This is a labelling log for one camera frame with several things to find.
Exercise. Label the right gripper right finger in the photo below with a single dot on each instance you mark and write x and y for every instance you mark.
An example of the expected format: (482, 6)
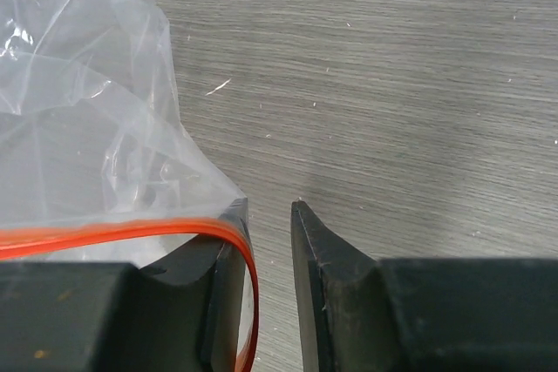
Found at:
(419, 314)

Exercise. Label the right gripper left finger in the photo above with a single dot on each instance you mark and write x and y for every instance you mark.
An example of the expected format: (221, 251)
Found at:
(184, 311)

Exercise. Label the clear zip top bag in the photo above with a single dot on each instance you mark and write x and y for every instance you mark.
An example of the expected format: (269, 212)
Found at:
(91, 131)

